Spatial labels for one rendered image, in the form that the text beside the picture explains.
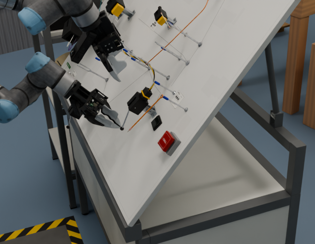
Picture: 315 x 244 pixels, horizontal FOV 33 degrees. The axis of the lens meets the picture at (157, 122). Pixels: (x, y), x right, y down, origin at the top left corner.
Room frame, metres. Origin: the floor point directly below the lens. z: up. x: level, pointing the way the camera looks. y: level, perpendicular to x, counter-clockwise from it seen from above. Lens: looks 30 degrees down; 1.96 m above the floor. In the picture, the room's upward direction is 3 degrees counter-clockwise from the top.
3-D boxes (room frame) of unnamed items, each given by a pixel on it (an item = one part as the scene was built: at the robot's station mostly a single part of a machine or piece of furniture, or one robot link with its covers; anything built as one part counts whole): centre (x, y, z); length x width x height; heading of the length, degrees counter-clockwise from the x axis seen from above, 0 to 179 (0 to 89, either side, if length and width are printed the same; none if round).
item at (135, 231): (1.80, 0.28, 0.83); 1.18 x 0.05 x 0.06; 19
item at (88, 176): (2.07, 0.35, 0.60); 0.55 x 0.02 x 0.39; 19
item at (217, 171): (1.91, -0.02, 0.60); 1.17 x 0.58 x 0.40; 19
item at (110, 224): (1.55, 0.17, 0.60); 0.55 x 0.03 x 0.39; 19
